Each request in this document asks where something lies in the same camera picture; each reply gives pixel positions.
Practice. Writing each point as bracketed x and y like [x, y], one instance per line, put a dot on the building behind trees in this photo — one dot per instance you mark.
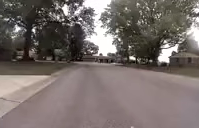
[0, 53]

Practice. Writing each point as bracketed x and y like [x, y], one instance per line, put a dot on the pale concrete driveway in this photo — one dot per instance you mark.
[7, 85]

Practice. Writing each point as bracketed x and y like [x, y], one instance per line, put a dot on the concrete kerb strip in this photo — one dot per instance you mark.
[17, 96]

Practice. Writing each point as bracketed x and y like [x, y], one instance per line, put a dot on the large tree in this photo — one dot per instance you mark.
[153, 26]
[27, 40]

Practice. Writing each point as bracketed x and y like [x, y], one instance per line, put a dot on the house with grey roof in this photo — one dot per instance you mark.
[186, 59]

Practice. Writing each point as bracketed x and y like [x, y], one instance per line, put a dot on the grass verge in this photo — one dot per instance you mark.
[183, 71]

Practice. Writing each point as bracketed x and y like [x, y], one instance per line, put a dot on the grey asphalt road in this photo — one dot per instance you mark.
[113, 96]

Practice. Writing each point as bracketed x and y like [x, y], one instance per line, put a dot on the group of trees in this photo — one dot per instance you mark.
[65, 41]

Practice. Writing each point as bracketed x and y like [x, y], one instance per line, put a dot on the grass lawn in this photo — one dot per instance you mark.
[23, 67]

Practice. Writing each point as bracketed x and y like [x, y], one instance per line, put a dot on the low building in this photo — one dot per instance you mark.
[98, 59]

